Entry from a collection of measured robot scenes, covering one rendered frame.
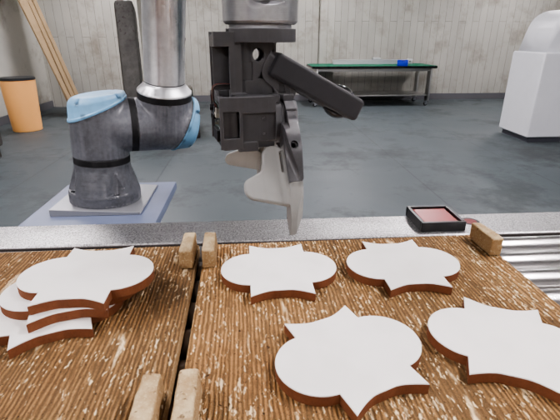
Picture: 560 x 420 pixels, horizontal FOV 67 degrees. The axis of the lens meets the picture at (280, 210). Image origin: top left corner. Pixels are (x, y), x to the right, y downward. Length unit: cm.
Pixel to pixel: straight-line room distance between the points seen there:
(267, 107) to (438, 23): 934
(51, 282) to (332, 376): 31
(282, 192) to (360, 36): 885
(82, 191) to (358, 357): 72
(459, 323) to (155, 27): 74
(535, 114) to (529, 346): 568
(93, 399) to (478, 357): 34
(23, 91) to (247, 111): 642
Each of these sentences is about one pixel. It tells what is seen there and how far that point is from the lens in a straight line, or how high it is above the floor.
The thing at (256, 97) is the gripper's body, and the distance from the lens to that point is 43.
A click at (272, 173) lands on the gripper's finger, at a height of 109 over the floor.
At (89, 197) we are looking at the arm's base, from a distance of 97.
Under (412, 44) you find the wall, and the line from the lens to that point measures 957.
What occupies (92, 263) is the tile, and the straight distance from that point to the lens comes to 54.
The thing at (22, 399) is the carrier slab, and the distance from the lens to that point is 44.
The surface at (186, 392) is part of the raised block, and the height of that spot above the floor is 96.
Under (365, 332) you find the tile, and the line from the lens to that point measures 44.
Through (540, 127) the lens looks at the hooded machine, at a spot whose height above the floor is 20.
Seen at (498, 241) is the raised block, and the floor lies 96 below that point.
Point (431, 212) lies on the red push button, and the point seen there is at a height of 93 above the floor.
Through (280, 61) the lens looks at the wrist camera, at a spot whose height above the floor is 119.
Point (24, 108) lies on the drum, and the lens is 683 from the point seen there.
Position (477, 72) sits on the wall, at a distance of 1017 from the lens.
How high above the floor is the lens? 122
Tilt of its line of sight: 22 degrees down
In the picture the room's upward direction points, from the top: straight up
